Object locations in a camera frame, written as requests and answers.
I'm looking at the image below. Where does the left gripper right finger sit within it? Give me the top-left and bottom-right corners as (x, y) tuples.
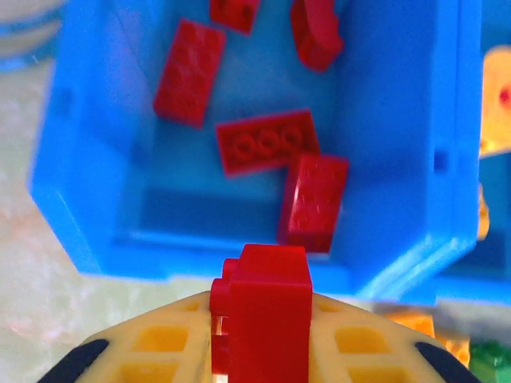
(310, 293), (482, 383)

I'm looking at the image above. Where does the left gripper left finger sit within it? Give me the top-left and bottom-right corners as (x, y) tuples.
(38, 290), (215, 383)

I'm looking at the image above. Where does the yellow lego brick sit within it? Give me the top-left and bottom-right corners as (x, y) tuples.
(385, 310), (437, 341)
(476, 185), (491, 241)

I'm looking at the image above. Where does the orange-yellow lego brick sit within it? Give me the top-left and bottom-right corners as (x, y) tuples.
(437, 334), (473, 370)

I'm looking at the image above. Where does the green lego brick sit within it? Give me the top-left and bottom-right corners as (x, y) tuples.
(469, 340), (511, 383)

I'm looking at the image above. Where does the yellow round gear lego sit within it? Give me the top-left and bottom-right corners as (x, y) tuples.
(478, 44), (511, 160)

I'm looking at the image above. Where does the red arch lego brick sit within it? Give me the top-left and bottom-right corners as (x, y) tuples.
(290, 0), (345, 73)

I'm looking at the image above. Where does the blue three-compartment bin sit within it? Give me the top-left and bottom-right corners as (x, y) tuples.
(26, 0), (511, 308)

